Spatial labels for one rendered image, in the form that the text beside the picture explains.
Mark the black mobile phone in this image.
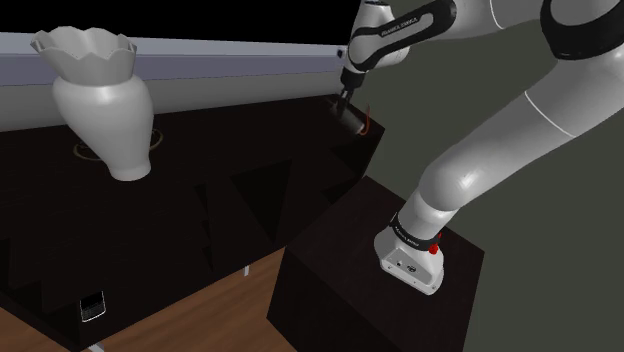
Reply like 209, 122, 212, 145
78, 290, 108, 323

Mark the dark wooden table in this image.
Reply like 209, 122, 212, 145
0, 94, 386, 352

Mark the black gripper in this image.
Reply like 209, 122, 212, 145
338, 66, 366, 111

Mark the dark plate with gold rim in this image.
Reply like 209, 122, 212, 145
72, 126, 165, 163

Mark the white scalloped vase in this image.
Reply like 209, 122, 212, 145
30, 25, 155, 183

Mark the dark robot stand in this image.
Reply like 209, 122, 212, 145
265, 175, 486, 352

